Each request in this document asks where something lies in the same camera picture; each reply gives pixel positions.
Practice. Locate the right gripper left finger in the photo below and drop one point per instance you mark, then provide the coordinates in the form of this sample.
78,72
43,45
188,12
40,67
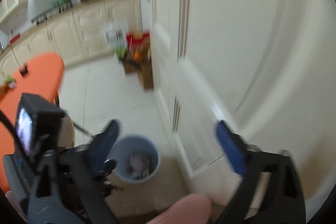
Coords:
71,185

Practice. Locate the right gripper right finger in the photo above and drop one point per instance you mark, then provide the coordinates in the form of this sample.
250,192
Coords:
283,201

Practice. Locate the blue trash bin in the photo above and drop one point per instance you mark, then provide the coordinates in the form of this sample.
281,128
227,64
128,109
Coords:
137,159

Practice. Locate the pink clothed leg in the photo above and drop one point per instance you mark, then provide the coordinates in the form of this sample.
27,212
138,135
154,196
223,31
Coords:
193,208

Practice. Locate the green wrapper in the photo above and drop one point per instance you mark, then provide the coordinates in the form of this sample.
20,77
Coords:
10,82

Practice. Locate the round table orange cloth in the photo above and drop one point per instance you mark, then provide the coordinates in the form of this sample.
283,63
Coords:
30,115

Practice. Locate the black small object on table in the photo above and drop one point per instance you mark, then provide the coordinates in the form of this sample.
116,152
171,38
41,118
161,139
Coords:
23,70

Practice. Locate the red basin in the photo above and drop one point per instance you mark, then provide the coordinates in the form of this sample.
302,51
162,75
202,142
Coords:
14,38

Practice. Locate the cardboard box with oil bottles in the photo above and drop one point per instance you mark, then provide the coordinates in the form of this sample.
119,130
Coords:
139,62

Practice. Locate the lower cabinets with counter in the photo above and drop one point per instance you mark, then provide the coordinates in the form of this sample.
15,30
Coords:
77,35

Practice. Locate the rice bag on floor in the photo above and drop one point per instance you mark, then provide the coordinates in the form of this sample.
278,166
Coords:
116,38

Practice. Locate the white door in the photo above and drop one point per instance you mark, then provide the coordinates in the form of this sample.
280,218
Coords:
266,67

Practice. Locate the gas stove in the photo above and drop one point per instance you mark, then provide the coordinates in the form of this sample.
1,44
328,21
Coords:
40,18

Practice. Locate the green electric cooker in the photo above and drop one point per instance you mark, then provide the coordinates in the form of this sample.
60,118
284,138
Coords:
56,3

